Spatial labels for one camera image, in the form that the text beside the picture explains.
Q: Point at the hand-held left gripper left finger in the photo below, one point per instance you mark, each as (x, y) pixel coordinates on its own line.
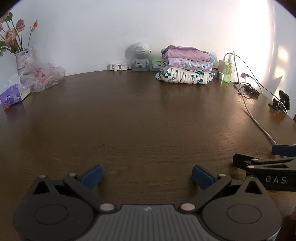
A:
(91, 177)

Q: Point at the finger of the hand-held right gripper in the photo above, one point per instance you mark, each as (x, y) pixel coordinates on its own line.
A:
(284, 150)
(240, 160)

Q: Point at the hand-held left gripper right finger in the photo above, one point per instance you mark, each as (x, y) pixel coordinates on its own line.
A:
(203, 177)

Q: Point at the white teal-flowered pants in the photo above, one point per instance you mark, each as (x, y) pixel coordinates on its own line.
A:
(180, 77)

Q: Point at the black phone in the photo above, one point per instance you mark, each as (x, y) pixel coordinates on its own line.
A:
(285, 99)

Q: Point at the green spray bottle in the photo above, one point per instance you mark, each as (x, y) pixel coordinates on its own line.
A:
(228, 71)

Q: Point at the white charger adapter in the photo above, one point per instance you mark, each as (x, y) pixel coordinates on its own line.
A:
(223, 66)

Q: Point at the purple floral garment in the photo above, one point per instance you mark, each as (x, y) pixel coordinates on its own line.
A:
(185, 63)

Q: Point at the clear red-printed plastic bag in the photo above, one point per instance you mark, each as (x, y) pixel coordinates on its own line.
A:
(44, 76)

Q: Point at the purple tissue pack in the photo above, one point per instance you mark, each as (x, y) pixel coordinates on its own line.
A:
(11, 96)

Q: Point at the pink folded garment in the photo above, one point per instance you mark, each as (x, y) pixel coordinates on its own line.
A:
(185, 53)

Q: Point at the green and white small box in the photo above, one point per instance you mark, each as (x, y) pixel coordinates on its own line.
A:
(156, 62)

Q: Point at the white robot-shaped speaker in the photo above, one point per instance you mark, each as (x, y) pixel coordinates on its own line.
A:
(138, 52)

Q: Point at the plastic-wrapped vase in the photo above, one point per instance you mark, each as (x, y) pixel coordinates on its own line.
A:
(24, 60)

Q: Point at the dried rose bouquet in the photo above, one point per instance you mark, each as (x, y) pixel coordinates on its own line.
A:
(10, 34)

